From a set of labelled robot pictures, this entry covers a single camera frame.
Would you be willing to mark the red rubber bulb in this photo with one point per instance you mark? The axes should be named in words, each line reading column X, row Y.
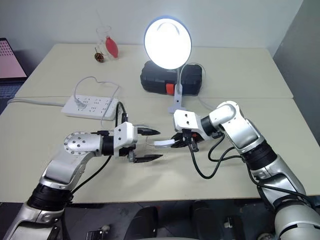
column 112, row 47

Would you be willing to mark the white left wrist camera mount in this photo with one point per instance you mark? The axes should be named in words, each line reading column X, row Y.
column 125, row 136

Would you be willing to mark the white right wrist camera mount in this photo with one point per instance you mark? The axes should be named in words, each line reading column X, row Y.
column 186, row 120

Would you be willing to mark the small white caster wheel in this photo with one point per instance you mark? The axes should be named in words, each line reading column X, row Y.
column 105, row 228

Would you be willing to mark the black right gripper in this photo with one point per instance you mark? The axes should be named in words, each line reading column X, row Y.
column 190, row 141

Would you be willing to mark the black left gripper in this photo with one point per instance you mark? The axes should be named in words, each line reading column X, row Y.
column 130, row 154

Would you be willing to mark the black plastic tool case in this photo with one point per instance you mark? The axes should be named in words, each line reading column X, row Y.
column 155, row 80

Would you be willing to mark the white lamp plug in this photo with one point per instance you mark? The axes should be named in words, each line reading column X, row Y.
column 79, row 104

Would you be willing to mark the dark rounded shape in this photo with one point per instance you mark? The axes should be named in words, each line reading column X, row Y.
column 145, row 223
column 205, row 220

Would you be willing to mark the clear glass beaker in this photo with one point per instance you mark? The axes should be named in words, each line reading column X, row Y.
column 101, row 33

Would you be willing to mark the pink screen panel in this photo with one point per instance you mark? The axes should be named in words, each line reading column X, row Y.
column 10, row 60

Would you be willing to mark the thin glass stirring rod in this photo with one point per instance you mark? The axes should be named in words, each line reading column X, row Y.
column 100, row 21

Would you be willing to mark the small grey metal bracket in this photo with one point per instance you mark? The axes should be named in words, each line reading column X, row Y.
column 229, row 222

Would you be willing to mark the white power strip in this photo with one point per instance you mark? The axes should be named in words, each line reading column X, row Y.
column 96, row 108

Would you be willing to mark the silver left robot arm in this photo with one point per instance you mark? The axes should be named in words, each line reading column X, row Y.
column 75, row 144

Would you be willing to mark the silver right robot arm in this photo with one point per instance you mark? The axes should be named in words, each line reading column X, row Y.
column 240, row 130

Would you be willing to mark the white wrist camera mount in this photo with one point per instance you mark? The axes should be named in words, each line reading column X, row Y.
column 125, row 136
column 186, row 120

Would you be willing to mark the round clip-on desk lamp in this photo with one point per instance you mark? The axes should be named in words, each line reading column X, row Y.
column 167, row 42

